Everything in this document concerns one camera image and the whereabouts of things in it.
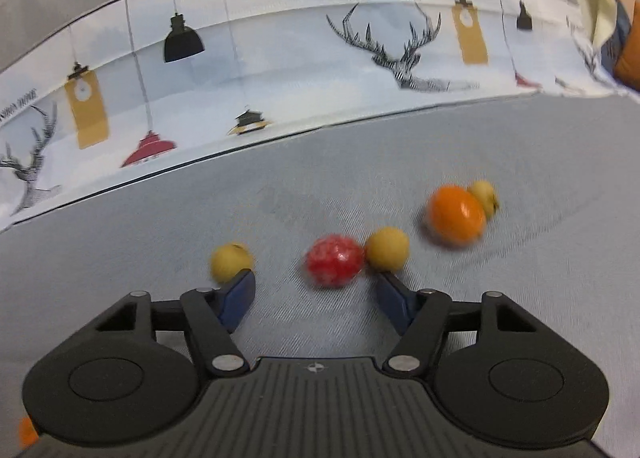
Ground white printed cloth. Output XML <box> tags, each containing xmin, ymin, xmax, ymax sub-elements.
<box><xmin>0</xmin><ymin>0</ymin><xmax>640</xmax><ymax>234</ymax></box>

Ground orange cushion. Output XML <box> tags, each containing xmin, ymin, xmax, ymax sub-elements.
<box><xmin>614</xmin><ymin>8</ymin><xmax>640</xmax><ymax>92</ymax></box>

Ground orange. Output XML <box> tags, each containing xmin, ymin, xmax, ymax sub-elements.
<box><xmin>18</xmin><ymin>415</ymin><xmax>40</xmax><ymax>446</ymax></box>
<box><xmin>426</xmin><ymin>185</ymin><xmax>487</xmax><ymax>246</ymax></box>

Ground red fruit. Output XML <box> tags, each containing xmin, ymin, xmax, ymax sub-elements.
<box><xmin>305</xmin><ymin>234</ymin><xmax>366</xmax><ymax>288</ymax></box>

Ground small yellow fruit with stem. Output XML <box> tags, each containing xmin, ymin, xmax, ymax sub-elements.
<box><xmin>467</xmin><ymin>180</ymin><xmax>500</xmax><ymax>218</ymax></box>

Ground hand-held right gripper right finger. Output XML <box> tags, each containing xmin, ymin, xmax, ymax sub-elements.
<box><xmin>376</xmin><ymin>271</ymin><xmax>543</xmax><ymax>374</ymax></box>

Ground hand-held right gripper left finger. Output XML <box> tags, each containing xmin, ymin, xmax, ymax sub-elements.
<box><xmin>95</xmin><ymin>269</ymin><xmax>257</xmax><ymax>379</ymax></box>

